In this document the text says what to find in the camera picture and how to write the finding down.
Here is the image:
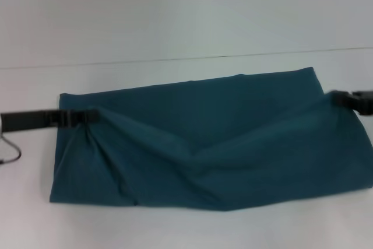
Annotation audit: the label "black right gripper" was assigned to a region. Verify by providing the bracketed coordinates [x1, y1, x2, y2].
[331, 90, 373, 118]

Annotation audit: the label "left arm connector cable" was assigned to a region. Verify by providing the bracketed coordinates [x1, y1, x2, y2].
[0, 134, 22, 165]

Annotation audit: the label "teal FREE print T-shirt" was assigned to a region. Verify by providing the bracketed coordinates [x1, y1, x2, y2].
[48, 66, 373, 212]

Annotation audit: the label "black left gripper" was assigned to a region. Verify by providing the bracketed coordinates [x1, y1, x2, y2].
[1, 108, 100, 132]

